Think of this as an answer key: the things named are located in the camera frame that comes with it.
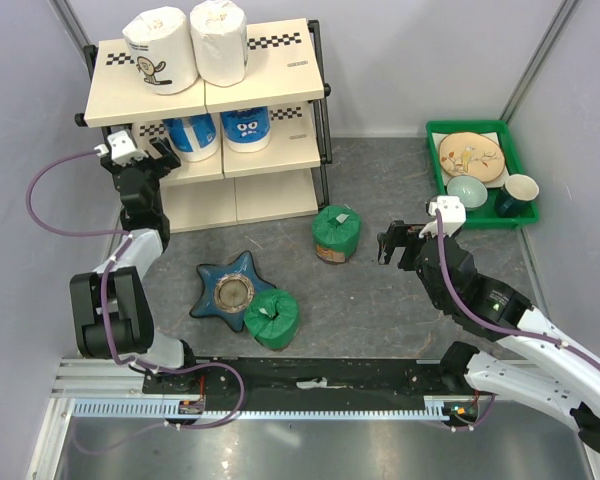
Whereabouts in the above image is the blue roll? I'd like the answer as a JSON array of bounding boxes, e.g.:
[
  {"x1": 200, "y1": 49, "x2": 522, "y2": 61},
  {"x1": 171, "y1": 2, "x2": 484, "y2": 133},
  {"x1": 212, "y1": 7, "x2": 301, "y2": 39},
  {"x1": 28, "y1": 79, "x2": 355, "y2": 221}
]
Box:
[
  {"x1": 221, "y1": 106, "x2": 271, "y2": 153},
  {"x1": 163, "y1": 113, "x2": 220, "y2": 163}
]

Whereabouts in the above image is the white cartoon-print roll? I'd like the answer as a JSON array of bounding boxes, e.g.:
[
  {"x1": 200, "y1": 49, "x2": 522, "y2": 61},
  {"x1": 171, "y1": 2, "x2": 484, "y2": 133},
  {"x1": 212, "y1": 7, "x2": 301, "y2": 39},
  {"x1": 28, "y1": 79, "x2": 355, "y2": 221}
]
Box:
[{"x1": 122, "y1": 6, "x2": 199, "y2": 95}]

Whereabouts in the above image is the plain white roll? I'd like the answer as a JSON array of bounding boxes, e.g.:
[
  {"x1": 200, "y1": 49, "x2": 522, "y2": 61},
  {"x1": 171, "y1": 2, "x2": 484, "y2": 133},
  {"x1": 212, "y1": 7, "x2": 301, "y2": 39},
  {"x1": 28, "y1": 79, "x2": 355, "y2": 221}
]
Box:
[{"x1": 189, "y1": 1, "x2": 248, "y2": 87}]

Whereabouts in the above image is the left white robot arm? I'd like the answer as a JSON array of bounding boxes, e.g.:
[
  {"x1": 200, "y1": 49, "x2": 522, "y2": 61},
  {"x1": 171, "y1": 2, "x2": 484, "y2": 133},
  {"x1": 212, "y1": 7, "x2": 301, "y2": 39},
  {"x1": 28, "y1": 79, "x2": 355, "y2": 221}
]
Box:
[{"x1": 69, "y1": 130, "x2": 200, "y2": 393}]

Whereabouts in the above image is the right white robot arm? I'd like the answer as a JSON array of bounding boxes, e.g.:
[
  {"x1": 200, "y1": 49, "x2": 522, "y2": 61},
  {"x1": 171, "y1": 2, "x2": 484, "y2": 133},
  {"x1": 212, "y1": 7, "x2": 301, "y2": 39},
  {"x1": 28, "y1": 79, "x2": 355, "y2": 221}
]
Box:
[{"x1": 377, "y1": 221, "x2": 600, "y2": 454}]

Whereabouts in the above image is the green roll near shelf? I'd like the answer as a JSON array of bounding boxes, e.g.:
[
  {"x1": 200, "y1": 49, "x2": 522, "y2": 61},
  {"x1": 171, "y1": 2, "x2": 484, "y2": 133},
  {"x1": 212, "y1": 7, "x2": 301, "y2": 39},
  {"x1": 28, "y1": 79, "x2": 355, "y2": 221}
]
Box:
[{"x1": 312, "y1": 205, "x2": 362, "y2": 264}]

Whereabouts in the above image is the beige three-tier shelf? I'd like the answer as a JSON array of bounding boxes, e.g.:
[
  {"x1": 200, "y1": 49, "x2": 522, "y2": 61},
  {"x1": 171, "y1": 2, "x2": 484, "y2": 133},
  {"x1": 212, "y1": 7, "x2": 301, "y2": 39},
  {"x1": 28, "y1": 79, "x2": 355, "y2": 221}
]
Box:
[{"x1": 74, "y1": 19, "x2": 332, "y2": 233}]

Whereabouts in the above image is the green plastic tray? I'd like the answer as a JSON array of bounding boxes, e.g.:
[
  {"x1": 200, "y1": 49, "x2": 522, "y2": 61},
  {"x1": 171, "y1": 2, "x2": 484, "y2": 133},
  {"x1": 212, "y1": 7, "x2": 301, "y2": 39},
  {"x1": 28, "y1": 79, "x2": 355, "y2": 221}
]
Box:
[{"x1": 426, "y1": 120, "x2": 539, "y2": 229}]

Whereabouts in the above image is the celadon ceramic bowl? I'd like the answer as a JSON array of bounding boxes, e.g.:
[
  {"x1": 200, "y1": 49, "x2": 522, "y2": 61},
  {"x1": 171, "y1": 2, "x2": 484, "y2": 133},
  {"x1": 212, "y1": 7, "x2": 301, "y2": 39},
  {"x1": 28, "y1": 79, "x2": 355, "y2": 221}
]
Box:
[{"x1": 446, "y1": 175, "x2": 488, "y2": 211}]

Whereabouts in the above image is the bird-painted ceramic plate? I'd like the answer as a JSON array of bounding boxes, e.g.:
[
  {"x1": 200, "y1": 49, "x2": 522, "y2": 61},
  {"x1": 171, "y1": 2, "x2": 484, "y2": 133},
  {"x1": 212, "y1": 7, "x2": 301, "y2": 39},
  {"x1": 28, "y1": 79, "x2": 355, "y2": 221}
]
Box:
[{"x1": 438, "y1": 132, "x2": 505, "y2": 183}]

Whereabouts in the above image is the dark green white-lined cup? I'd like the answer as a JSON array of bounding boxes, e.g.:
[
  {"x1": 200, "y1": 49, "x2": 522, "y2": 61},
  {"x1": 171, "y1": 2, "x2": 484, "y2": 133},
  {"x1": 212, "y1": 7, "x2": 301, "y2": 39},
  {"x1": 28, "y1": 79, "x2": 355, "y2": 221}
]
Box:
[{"x1": 494, "y1": 174, "x2": 540, "y2": 218}]

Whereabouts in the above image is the green roll front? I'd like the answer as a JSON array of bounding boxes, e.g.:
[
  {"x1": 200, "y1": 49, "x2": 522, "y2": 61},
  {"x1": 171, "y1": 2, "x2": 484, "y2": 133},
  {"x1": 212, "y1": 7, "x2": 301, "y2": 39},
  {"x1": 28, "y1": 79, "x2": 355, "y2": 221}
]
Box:
[{"x1": 244, "y1": 289, "x2": 300, "y2": 350}]

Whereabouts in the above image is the blue star-shaped dish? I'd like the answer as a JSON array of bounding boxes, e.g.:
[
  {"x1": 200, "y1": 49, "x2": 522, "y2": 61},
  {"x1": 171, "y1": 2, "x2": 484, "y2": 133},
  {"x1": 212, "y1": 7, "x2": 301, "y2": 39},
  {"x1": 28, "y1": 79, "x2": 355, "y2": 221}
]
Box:
[{"x1": 189, "y1": 250, "x2": 276, "y2": 333}]

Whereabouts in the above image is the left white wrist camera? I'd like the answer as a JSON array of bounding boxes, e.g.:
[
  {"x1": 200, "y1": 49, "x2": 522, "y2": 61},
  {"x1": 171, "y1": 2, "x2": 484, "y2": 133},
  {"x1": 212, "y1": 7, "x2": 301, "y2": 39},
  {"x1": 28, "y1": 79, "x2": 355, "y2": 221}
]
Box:
[{"x1": 94, "y1": 130, "x2": 148, "y2": 167}]

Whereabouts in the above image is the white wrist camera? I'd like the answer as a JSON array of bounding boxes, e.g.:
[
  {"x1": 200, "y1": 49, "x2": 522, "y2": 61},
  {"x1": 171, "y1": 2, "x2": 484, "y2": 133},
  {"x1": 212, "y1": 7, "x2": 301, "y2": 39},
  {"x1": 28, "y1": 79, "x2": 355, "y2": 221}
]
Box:
[
  {"x1": 420, "y1": 195, "x2": 466, "y2": 237},
  {"x1": 94, "y1": 130, "x2": 148, "y2": 167}
]

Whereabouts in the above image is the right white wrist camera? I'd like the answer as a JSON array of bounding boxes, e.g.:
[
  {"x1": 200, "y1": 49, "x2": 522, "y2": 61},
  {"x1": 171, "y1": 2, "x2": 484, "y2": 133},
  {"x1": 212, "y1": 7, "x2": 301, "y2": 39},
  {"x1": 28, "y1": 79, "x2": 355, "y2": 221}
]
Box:
[{"x1": 420, "y1": 195, "x2": 466, "y2": 237}]

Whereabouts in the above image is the slotted cable duct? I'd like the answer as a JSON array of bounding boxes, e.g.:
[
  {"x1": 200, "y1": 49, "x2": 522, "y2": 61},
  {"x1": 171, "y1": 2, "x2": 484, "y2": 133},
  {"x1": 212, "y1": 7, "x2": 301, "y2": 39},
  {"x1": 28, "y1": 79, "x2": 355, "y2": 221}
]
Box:
[{"x1": 73, "y1": 398, "x2": 469, "y2": 421}]

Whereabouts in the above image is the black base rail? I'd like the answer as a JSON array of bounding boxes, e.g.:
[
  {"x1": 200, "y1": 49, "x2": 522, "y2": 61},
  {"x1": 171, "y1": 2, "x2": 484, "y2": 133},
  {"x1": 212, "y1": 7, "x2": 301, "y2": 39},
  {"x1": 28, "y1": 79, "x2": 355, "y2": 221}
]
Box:
[{"x1": 142, "y1": 357, "x2": 474, "y2": 410}]

